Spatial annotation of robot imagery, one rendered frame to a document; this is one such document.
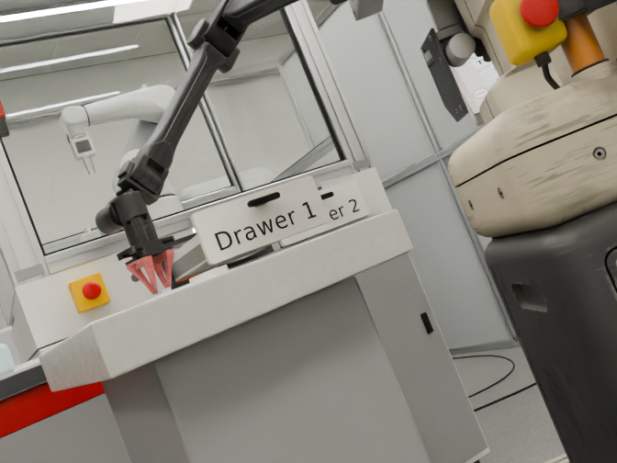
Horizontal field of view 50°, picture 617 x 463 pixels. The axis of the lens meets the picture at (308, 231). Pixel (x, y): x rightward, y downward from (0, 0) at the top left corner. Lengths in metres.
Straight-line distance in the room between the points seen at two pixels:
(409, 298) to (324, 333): 1.35
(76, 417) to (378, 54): 2.88
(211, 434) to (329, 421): 0.10
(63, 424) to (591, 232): 0.71
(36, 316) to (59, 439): 0.63
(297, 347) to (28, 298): 1.10
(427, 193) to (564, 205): 2.87
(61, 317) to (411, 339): 0.93
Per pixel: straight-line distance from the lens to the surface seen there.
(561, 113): 0.67
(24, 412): 0.99
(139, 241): 1.33
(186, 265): 1.52
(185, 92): 1.47
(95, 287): 1.53
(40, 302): 1.59
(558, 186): 0.66
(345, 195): 1.85
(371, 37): 3.61
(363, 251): 0.55
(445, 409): 1.95
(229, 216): 1.35
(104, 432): 1.00
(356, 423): 0.58
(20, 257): 1.61
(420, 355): 1.91
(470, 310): 3.58
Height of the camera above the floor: 0.74
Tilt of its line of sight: 3 degrees up
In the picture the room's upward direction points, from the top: 22 degrees counter-clockwise
